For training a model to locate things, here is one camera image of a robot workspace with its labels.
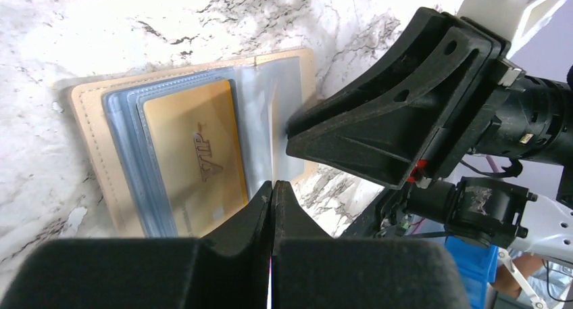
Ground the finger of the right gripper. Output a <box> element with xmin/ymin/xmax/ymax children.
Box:
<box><xmin>322</xmin><ymin>7</ymin><xmax>511</xmax><ymax>105</ymax></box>

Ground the gold VIP card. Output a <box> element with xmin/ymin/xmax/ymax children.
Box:
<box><xmin>143</xmin><ymin>80</ymin><xmax>248</xmax><ymax>237</ymax></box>

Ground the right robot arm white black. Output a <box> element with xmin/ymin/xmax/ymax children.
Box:
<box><xmin>286</xmin><ymin>7</ymin><xmax>572</xmax><ymax>264</ymax></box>

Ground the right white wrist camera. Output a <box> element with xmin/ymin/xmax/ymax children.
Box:
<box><xmin>456</xmin><ymin>0</ymin><xmax>567</xmax><ymax>57</ymax></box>

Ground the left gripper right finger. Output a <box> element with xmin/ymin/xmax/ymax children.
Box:
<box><xmin>271</xmin><ymin>181</ymin><xmax>470</xmax><ymax>308</ymax></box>

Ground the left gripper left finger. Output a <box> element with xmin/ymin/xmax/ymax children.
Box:
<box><xmin>1</xmin><ymin>182</ymin><xmax>272</xmax><ymax>308</ymax></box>

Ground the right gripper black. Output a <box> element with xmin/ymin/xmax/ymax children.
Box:
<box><xmin>286</xmin><ymin>40</ymin><xmax>572</xmax><ymax>190</ymax></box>

